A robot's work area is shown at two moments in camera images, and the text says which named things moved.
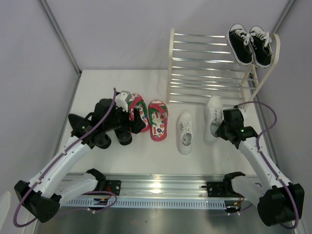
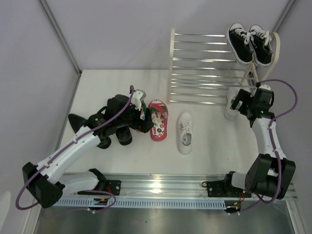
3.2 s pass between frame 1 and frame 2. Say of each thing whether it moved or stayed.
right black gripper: moved
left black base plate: stayed
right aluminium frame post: stayed
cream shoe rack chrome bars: stayed
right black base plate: stayed
